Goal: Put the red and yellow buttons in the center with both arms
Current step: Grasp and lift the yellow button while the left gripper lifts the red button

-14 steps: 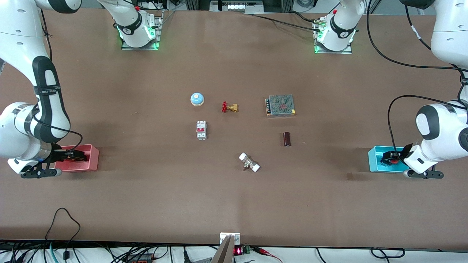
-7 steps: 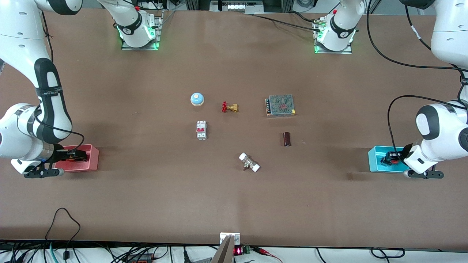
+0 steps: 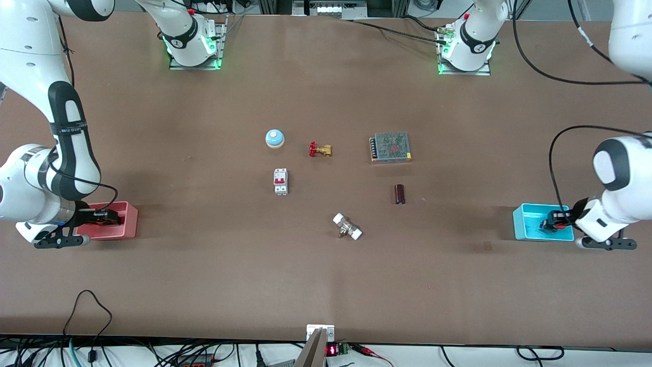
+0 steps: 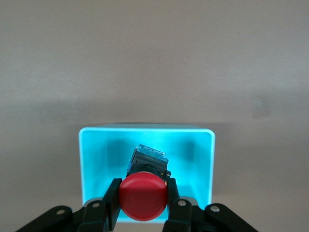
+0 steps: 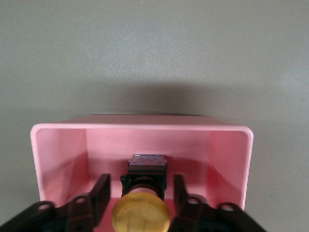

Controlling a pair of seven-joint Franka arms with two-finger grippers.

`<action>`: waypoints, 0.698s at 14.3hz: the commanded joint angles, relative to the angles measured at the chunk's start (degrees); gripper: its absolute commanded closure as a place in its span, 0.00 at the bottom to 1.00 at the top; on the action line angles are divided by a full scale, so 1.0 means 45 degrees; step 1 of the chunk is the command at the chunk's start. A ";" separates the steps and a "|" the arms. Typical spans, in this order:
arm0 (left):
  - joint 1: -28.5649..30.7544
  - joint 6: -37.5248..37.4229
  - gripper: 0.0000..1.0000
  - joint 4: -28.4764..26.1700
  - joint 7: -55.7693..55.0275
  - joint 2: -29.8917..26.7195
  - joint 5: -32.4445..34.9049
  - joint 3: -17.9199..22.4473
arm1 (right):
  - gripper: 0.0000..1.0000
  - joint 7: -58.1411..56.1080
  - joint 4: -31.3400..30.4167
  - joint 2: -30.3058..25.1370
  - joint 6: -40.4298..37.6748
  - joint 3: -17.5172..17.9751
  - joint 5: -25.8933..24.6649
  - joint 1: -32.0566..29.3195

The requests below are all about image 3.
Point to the metal fitting white caps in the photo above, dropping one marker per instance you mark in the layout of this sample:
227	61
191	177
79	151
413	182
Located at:
347	227

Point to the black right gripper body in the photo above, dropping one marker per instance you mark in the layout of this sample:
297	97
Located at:
84	214

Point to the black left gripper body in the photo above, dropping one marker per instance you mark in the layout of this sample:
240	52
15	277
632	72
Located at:
577	209

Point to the white circuit breaker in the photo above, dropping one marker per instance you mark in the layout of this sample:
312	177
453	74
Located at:
280	181

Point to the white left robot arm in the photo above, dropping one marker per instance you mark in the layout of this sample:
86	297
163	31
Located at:
619	204

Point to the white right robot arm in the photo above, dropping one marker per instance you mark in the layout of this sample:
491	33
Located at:
66	153

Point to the red alligator clip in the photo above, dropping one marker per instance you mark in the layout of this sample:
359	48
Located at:
369	351

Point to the blue call bell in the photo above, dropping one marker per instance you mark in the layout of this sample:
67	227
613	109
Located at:
274	137

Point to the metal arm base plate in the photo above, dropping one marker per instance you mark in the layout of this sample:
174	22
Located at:
216	46
484	70

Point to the dark brown cylindrical capacitor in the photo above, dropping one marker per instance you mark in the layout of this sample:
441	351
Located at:
400	194

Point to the cyan plastic bin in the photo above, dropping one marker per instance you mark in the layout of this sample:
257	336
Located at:
530	224

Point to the metal mesh power supply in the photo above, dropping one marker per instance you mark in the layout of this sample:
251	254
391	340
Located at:
391	147

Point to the pink plastic bin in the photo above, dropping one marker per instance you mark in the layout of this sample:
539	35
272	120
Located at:
127	224

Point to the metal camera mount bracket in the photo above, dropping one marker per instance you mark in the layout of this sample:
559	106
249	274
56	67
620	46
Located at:
317	346

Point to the red digit display module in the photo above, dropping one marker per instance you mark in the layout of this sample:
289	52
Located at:
336	349

